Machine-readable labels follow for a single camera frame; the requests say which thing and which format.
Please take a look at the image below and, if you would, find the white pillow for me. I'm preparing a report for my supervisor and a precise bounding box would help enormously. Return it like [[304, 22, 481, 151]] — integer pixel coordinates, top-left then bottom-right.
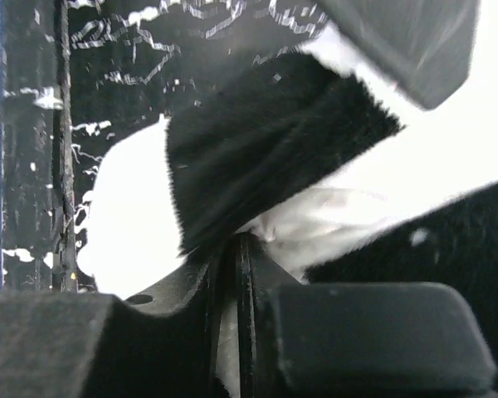
[[239, 187, 393, 279]]

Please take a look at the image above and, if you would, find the black white striped pillowcase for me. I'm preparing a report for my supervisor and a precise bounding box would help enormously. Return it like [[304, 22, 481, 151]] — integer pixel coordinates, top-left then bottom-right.
[[78, 26, 498, 364]]

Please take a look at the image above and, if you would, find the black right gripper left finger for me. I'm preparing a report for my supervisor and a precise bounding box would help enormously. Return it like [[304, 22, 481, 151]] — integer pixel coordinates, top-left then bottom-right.
[[0, 240, 227, 398]]

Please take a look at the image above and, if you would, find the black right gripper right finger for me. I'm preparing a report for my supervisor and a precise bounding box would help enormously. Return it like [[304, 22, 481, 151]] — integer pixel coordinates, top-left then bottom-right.
[[235, 234, 498, 398]]

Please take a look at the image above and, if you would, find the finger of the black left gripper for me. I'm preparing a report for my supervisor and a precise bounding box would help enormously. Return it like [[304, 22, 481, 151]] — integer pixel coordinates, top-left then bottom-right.
[[318, 0, 480, 110]]

